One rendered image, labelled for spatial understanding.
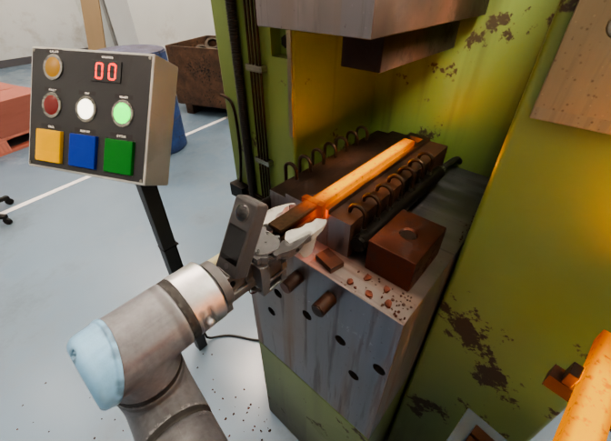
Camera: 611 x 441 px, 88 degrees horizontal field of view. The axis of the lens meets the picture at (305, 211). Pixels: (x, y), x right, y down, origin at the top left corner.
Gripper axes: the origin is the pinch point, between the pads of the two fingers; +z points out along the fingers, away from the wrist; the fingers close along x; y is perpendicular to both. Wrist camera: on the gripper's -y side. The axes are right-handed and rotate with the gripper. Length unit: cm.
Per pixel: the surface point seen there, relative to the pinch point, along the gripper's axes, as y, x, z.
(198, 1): -7, -416, 254
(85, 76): -15, -57, -10
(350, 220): 0.8, 6.8, 4.0
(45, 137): -3, -63, -21
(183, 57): 37, -321, 162
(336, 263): 7.3, 7.6, -0.3
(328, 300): 11.8, 9.4, -4.6
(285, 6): -29.7, -6.1, 3.0
